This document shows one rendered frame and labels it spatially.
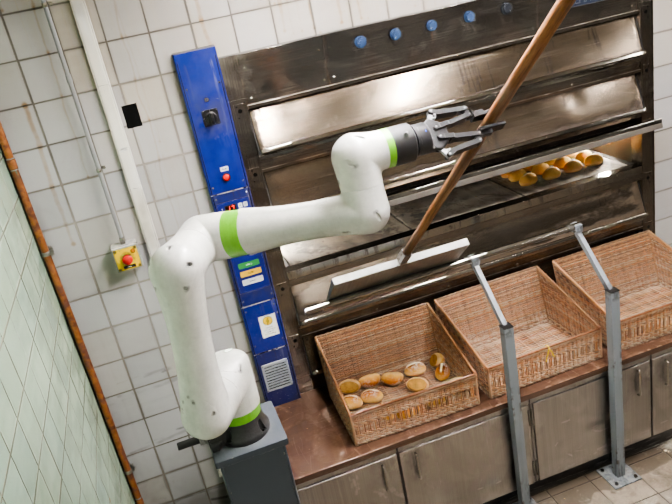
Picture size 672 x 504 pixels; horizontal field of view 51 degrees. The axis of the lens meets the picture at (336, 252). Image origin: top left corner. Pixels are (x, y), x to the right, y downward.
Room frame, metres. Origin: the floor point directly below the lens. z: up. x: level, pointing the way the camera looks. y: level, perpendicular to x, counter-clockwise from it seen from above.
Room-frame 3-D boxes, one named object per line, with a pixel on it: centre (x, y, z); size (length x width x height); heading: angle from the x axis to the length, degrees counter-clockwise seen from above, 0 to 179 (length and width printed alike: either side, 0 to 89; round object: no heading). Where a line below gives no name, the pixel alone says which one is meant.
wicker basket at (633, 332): (2.87, -1.32, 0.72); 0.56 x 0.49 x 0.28; 103
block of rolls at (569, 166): (3.55, -1.11, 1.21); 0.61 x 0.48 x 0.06; 13
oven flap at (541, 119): (2.98, -0.65, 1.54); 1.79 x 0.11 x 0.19; 103
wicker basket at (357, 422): (2.59, -0.15, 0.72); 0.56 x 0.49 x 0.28; 102
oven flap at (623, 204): (2.98, -0.65, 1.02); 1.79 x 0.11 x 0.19; 103
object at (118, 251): (2.60, 0.80, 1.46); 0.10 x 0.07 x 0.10; 103
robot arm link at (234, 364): (1.67, 0.36, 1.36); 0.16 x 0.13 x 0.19; 164
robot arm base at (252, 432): (1.67, 0.41, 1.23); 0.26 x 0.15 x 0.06; 104
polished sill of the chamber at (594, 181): (3.01, -0.64, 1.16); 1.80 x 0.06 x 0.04; 103
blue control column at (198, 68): (3.65, 0.58, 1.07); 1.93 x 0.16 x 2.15; 13
